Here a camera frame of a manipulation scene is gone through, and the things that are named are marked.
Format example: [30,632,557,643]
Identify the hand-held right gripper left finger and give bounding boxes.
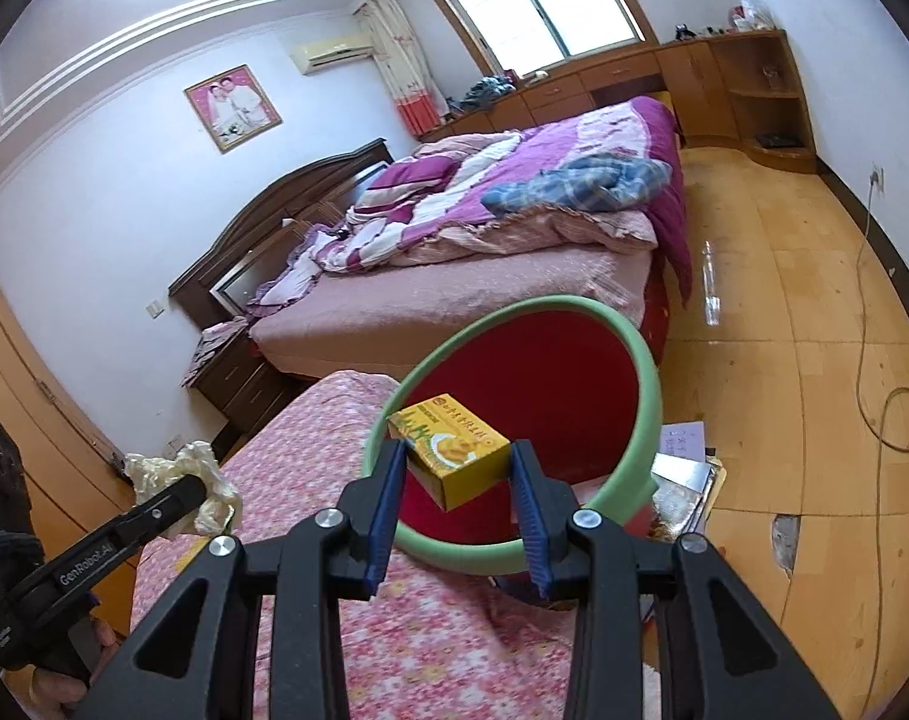
[71,439,410,720]

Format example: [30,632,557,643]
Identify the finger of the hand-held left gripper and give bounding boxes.
[120,476,209,545]

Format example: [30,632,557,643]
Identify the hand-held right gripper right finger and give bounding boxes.
[508,439,845,720]

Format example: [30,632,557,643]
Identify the white tissue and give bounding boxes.
[124,441,244,541]

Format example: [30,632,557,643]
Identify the orange yellow small box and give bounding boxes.
[386,392,512,512]

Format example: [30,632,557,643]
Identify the red bin with green rim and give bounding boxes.
[362,294,663,605]

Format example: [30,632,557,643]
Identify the person's left hand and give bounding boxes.
[30,600,119,720]

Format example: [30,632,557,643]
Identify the dark wooden nightstand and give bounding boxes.
[188,330,305,432]

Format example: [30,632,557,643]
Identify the pink floral bedsheet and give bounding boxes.
[130,369,665,720]

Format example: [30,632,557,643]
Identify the stack of papers and magazines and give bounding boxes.
[649,420,725,541]

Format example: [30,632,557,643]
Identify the pink patterned cloth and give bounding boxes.
[182,315,251,389]

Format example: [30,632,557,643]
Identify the wooden wardrobe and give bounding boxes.
[0,229,151,642]

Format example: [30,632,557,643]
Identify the bed with pink cover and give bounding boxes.
[248,90,688,383]

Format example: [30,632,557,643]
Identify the white purple ruffled pillow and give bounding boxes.
[245,236,335,320]

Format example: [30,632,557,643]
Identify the dark wooden headboard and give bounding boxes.
[167,138,395,327]

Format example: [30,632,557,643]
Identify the blue plaid cloth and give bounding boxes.
[480,154,673,215]

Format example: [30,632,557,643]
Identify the blue crumpled clothes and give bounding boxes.
[460,75,517,110]

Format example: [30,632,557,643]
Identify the floral curtain with red hem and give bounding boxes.
[353,0,444,140]

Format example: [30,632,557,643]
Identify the white air conditioner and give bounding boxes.
[287,36,373,76]

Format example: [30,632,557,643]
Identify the long wooden cabinet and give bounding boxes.
[424,28,819,175]

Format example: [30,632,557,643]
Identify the wooden framed window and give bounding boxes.
[416,0,659,77]

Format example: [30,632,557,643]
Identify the thin floor cable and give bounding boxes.
[851,172,909,720]

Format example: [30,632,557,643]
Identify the framed wall photo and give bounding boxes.
[183,64,283,155]

